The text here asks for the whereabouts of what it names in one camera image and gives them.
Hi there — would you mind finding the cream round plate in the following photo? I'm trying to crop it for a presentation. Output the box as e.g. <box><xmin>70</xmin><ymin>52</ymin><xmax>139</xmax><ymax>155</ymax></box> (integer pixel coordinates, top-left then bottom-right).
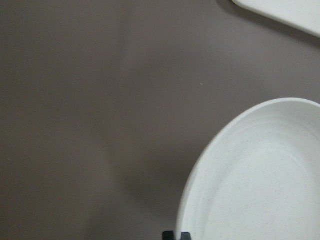
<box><xmin>175</xmin><ymin>98</ymin><xmax>320</xmax><ymax>240</ymax></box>

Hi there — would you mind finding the cream rectangular rabbit tray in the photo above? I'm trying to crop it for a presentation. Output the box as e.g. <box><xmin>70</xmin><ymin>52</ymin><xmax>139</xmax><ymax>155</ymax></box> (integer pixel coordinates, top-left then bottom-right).
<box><xmin>233</xmin><ymin>0</ymin><xmax>320</xmax><ymax>38</ymax></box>

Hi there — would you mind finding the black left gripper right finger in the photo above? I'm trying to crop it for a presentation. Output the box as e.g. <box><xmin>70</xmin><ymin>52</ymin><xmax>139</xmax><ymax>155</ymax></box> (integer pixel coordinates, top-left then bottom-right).
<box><xmin>180</xmin><ymin>232</ymin><xmax>192</xmax><ymax>240</ymax></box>

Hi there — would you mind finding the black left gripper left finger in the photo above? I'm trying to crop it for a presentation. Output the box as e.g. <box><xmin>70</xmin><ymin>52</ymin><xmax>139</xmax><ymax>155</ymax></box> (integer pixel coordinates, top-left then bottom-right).
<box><xmin>162</xmin><ymin>231</ymin><xmax>175</xmax><ymax>240</ymax></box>

